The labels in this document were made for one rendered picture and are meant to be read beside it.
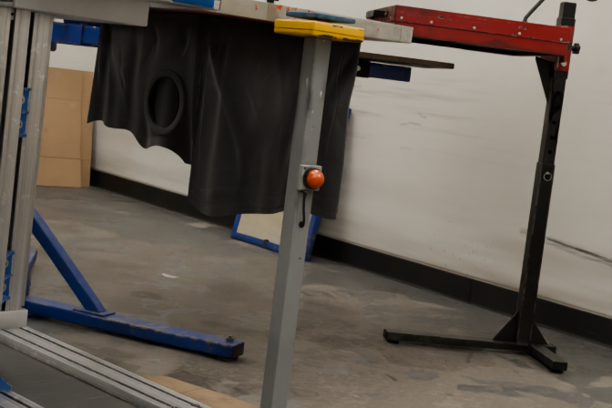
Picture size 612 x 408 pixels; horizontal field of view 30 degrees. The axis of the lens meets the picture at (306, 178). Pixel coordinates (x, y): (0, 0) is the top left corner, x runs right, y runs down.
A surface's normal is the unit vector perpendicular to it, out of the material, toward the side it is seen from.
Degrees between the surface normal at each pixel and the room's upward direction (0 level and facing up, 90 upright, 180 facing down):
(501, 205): 90
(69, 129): 78
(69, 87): 83
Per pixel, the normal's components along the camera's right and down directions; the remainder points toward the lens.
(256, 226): -0.73, -0.25
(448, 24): 0.14, 0.10
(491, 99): -0.78, -0.04
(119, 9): 0.70, 0.15
